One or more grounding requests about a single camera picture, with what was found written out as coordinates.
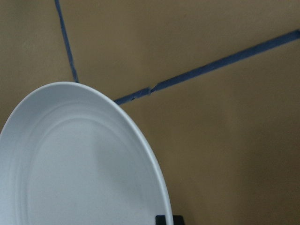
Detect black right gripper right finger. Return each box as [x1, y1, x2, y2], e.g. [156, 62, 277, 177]
[173, 216, 185, 225]

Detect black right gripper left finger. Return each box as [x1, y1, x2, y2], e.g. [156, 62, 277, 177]
[155, 216, 166, 225]

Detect light blue plate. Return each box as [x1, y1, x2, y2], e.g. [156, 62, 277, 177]
[0, 82, 173, 225]

